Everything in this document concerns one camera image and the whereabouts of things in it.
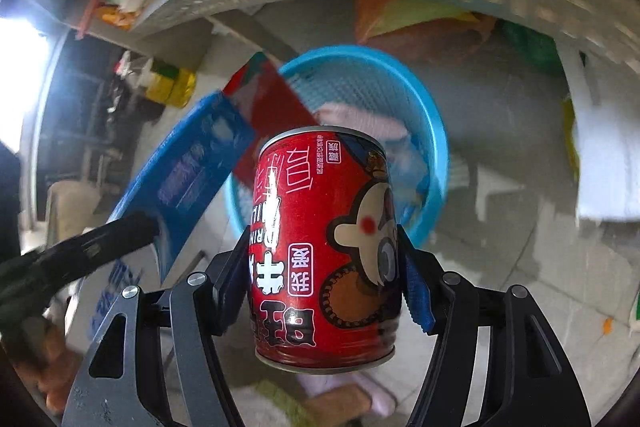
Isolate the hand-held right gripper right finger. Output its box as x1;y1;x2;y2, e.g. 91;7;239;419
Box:
395;224;593;427

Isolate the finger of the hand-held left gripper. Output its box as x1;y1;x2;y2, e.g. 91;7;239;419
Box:
15;211;162;300

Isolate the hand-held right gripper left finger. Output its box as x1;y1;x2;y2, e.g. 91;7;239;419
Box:
62;227;252;427

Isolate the red drink can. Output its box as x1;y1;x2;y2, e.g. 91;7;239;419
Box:
246;127;401;376

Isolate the blue toothpaste box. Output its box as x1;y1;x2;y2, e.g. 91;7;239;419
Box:
65;91;259;358

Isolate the red cartoon snack bag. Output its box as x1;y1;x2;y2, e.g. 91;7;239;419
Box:
222;51;322;194

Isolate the blue plastic basket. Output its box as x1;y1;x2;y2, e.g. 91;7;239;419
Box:
225;46;449;254

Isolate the orange plastic bag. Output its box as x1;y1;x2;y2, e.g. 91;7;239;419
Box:
355;0;497;58

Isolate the green plastic bag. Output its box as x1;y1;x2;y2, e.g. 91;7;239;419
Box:
500;21;559;74

